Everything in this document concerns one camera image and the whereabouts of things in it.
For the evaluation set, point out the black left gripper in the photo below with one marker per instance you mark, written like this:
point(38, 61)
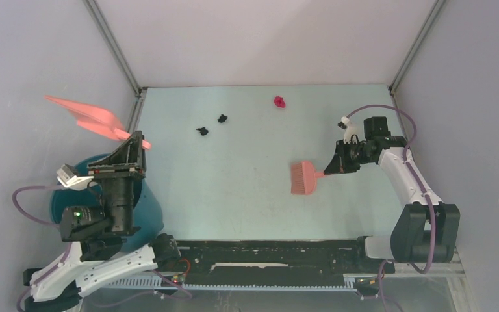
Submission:
point(128, 161)

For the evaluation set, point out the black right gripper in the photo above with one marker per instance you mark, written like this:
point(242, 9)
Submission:
point(339, 164)

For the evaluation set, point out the pink hand brush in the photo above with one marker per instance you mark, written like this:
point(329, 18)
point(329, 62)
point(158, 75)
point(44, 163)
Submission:
point(304, 178)

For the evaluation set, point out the pink dustpan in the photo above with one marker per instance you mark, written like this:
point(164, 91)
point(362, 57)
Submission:
point(94, 118)

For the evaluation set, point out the magenta paper scrap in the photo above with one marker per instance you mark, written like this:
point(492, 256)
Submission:
point(279, 102)

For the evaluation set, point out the black paper scrap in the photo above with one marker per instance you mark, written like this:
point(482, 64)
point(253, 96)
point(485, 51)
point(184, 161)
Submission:
point(203, 131)
point(222, 118)

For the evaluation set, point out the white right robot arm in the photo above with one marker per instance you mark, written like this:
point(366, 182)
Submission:
point(426, 230)

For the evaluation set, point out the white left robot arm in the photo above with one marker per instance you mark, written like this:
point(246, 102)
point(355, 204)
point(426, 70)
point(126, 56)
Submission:
point(96, 234)

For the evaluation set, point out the teal plastic bucket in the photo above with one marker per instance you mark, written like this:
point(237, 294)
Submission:
point(147, 212)

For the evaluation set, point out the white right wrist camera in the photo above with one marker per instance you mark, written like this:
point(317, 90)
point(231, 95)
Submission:
point(350, 130)

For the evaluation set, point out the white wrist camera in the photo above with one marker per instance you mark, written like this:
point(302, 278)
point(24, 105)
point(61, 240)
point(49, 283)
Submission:
point(350, 130)
point(70, 178)

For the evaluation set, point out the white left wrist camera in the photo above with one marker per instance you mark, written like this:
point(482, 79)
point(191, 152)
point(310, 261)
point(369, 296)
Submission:
point(70, 178)

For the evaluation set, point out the aluminium corner post left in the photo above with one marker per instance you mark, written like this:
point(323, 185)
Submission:
point(139, 91)

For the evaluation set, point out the aluminium corner post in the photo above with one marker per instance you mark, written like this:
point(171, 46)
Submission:
point(418, 42)
point(139, 91)

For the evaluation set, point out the aluminium corner post right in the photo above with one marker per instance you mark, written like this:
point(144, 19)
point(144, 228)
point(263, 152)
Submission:
point(418, 42)

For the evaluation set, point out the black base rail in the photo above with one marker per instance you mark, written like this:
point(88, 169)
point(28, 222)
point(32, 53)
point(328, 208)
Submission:
point(264, 261)

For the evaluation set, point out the white cable duct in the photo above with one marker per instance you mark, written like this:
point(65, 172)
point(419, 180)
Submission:
point(151, 283)

